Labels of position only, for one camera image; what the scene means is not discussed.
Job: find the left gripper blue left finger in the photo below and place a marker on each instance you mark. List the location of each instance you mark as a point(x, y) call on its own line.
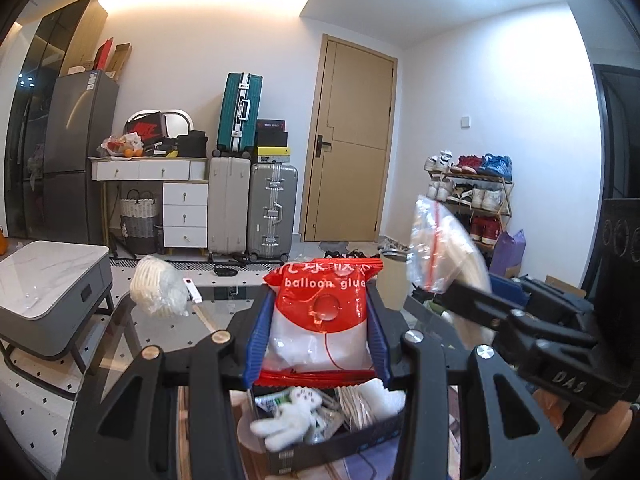
point(257, 342)

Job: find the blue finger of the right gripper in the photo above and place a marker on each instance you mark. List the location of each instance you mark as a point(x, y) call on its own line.
point(507, 289)

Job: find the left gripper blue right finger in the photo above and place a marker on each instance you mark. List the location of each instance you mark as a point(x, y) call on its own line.
point(376, 338)

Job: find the green white medicine sachet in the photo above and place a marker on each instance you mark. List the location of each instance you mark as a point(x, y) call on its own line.
point(271, 402)

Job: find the red balloon glue packet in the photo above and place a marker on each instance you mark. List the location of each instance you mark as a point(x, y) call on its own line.
point(319, 324)

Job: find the white foam piece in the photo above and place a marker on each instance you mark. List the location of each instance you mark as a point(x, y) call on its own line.
point(382, 403)

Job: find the white plush doll keychain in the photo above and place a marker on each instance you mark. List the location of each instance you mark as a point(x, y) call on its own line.
point(291, 422)

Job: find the black cardboard box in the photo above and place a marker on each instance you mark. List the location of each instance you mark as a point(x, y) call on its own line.
point(338, 404)

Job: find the person's right hand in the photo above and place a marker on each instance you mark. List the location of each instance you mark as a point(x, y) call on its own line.
point(600, 436)

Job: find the purple paper bag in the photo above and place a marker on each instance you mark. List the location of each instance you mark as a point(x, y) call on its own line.
point(506, 260)

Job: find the cream cylindrical trash bin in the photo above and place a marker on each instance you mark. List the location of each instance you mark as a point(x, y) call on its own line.
point(392, 282)

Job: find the wooden shoe rack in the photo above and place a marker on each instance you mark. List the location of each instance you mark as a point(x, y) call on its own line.
point(480, 202)

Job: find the white wrapped bundle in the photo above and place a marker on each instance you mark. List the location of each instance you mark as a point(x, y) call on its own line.
point(158, 288)

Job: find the anime print table mat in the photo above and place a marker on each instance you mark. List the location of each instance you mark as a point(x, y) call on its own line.
point(369, 453)

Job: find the silver suitcase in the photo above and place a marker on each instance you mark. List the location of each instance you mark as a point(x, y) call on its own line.
point(271, 209)

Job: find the wooden door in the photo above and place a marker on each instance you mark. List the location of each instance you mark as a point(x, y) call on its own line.
point(349, 143)

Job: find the beige suitcase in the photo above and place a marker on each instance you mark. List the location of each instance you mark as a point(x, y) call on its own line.
point(228, 189)

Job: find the woven laundry basket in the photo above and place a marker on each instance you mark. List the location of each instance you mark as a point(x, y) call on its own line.
point(139, 213)

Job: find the white drawer desk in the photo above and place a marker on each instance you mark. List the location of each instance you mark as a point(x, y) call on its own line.
point(178, 185)

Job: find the stacked black yellow boxes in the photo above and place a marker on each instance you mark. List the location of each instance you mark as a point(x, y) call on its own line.
point(271, 142)

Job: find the white marble coffee table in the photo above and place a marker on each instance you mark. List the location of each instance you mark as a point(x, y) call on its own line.
point(49, 290)

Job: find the teal suitcase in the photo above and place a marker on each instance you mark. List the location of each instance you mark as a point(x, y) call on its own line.
point(238, 115)

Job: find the red black shoe box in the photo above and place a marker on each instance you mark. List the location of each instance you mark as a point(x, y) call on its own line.
point(149, 127)

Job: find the dark grey refrigerator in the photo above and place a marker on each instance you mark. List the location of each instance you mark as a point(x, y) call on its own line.
point(80, 119)

